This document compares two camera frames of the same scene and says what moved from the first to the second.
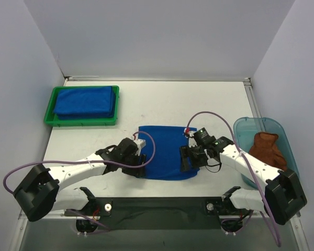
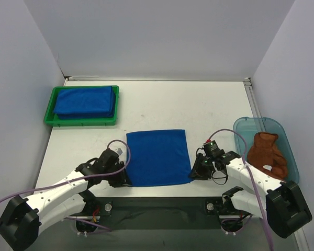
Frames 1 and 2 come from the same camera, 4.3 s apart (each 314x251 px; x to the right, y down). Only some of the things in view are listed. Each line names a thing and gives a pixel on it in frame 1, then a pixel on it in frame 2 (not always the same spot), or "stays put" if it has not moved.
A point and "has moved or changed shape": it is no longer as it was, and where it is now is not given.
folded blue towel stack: [85, 102] stays put
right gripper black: [188, 157] -> [199, 170]
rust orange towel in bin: [264, 149] stays put
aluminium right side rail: [251, 98] stays put
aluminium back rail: [155, 78] stays put
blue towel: [166, 164] has moved or changed shape
